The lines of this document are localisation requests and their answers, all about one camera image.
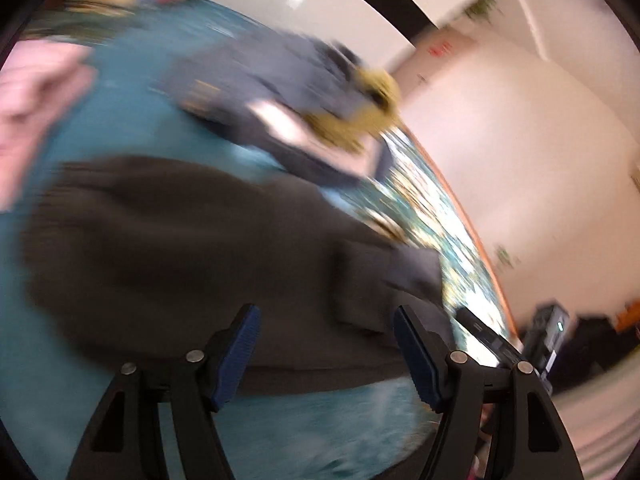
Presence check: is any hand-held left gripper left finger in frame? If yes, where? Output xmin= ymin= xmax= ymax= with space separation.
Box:
xmin=67 ymin=303 xmax=262 ymax=480

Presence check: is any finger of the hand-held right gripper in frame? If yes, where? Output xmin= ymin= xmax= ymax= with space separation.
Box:
xmin=452 ymin=306 xmax=533 ymax=369

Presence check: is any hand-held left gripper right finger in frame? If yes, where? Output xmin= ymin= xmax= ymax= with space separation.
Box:
xmin=393 ymin=305 xmax=583 ymax=480

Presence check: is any black appliance with lights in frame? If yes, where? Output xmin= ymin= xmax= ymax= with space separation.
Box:
xmin=520 ymin=302 xmax=572 ymax=382

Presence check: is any orange object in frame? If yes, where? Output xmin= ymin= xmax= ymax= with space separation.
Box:
xmin=615 ymin=300 xmax=640 ymax=332

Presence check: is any dark charcoal garment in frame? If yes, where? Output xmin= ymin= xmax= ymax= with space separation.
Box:
xmin=210 ymin=110 xmax=381 ymax=191

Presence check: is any white fluffy sweater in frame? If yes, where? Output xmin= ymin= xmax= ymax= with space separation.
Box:
xmin=247 ymin=100 xmax=311 ymax=147

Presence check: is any mustard yellow knit sweater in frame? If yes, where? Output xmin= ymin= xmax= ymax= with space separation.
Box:
xmin=305 ymin=67 xmax=403 ymax=153

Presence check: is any grey sweatshirt with yellow print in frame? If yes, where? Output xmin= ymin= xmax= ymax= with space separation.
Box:
xmin=165 ymin=32 xmax=351 ymax=161

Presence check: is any pink fluffy garment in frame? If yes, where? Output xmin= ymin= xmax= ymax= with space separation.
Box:
xmin=0 ymin=40 xmax=97 ymax=211

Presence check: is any green hanging plant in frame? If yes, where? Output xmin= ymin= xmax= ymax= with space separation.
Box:
xmin=462 ymin=0 xmax=501 ymax=24

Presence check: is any wall socket with plug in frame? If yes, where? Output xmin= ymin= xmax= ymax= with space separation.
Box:
xmin=492 ymin=245 xmax=519 ymax=272

